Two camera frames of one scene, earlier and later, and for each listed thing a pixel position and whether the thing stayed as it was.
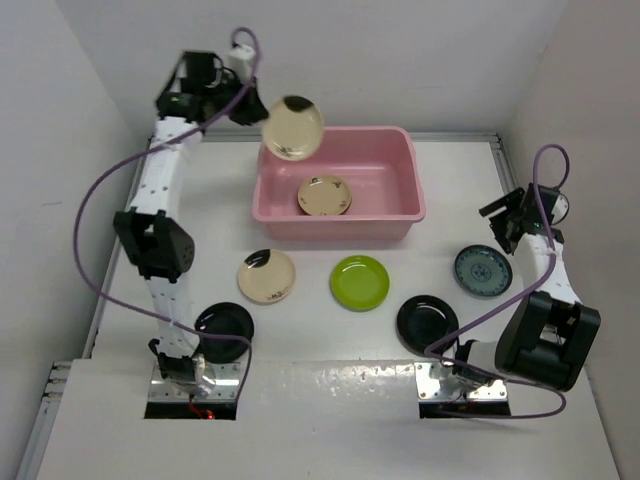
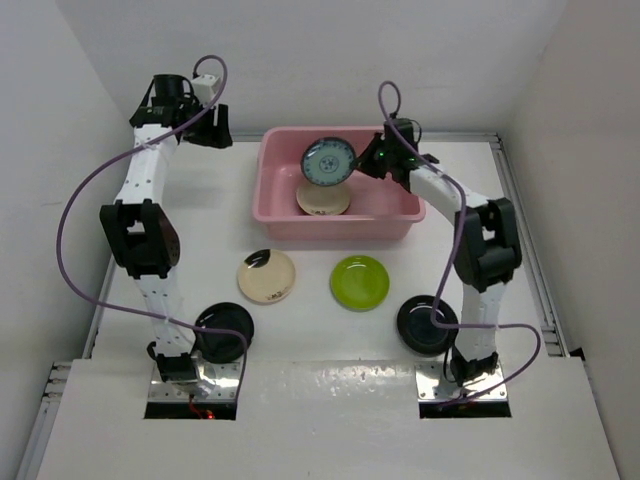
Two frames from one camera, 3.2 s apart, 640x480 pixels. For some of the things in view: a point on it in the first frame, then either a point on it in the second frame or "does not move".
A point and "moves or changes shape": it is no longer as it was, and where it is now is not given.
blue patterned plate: x=484 y=270 moves or changes shape
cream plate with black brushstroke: x=266 y=276 does not move
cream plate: x=292 y=135 → x=323 y=200
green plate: x=360 y=283 does not move
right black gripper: x=511 y=202 → x=365 y=163
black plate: x=224 y=318 does not move
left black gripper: x=250 y=111 → x=214 y=136
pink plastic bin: x=361 y=183 does not move
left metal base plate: x=226 y=375 does not move
